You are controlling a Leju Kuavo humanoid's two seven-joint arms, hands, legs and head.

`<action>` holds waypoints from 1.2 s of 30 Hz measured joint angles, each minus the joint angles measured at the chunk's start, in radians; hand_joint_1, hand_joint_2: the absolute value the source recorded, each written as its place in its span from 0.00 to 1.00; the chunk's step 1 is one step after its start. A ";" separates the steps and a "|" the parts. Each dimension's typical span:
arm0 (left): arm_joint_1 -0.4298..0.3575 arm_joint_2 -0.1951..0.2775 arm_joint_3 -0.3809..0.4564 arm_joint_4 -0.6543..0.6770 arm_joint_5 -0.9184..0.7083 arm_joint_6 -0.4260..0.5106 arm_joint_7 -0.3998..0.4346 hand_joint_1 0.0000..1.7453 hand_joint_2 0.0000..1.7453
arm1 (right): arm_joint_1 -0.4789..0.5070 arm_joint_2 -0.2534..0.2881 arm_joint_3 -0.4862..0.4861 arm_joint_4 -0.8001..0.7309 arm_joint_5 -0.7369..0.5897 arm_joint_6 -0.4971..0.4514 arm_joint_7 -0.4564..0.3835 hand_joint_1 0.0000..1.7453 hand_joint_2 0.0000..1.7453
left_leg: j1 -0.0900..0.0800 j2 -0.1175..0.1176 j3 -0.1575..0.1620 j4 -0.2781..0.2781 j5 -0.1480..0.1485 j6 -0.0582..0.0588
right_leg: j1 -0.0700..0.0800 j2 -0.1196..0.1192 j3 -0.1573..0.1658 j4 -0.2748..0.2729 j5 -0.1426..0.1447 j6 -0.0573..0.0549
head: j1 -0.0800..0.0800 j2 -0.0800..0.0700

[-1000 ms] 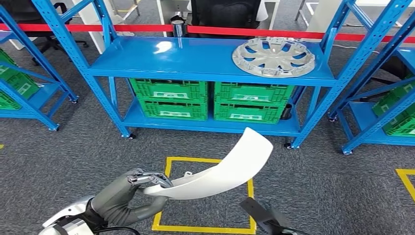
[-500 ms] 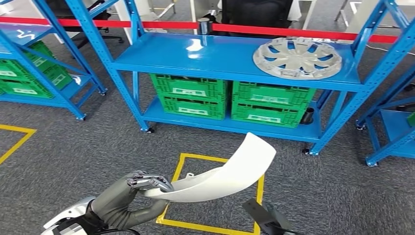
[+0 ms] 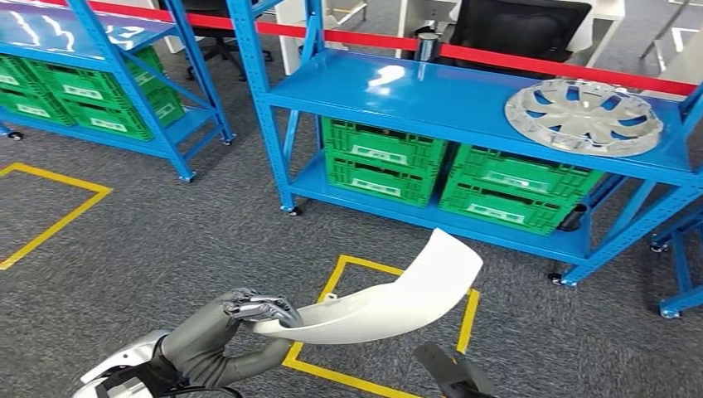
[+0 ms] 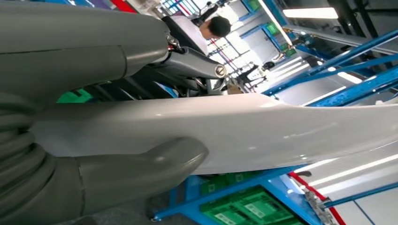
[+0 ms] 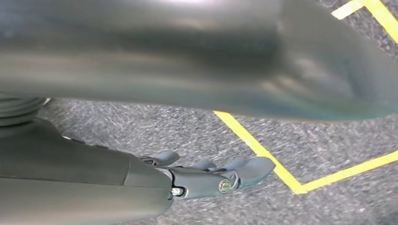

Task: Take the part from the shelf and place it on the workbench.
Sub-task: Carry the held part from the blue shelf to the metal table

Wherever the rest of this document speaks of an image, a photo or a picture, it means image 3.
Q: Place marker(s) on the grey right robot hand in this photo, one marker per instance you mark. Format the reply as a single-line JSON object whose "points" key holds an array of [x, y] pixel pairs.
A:
{"points": [[472, 382]]}

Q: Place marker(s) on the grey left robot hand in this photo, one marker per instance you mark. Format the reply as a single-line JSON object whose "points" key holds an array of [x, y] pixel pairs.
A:
{"points": [[197, 340]]}

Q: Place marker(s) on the white curved plastic part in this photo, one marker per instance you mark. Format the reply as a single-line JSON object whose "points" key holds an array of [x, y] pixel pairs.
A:
{"points": [[417, 296]]}

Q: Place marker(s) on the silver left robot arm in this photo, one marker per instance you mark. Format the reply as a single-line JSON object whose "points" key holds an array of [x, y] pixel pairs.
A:
{"points": [[126, 351]]}

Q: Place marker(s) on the blue metal shelf rack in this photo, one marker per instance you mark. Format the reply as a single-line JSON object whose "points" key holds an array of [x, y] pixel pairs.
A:
{"points": [[88, 38], [681, 263], [439, 99]]}

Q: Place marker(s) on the black cylinder tube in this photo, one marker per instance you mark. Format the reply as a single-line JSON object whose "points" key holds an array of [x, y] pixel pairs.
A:
{"points": [[574, 218]]}

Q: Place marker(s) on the silver wheel hubcap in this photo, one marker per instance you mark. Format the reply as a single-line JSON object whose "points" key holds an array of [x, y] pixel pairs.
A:
{"points": [[585, 118]]}

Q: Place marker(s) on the red barrier belt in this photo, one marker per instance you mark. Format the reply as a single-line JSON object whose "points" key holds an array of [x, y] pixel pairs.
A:
{"points": [[357, 40], [549, 67]]}

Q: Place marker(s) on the person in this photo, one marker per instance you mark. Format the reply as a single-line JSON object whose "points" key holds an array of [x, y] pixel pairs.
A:
{"points": [[583, 27]]}

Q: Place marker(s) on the black belt stanchion post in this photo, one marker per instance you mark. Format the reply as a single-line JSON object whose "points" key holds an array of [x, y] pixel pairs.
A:
{"points": [[427, 46]]}

